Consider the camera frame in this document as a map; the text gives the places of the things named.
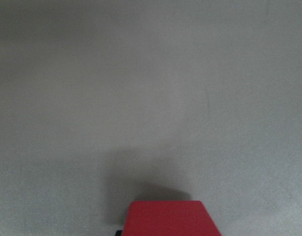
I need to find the red block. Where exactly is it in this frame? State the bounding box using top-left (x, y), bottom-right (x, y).
top-left (116, 201), bottom-right (221, 236)

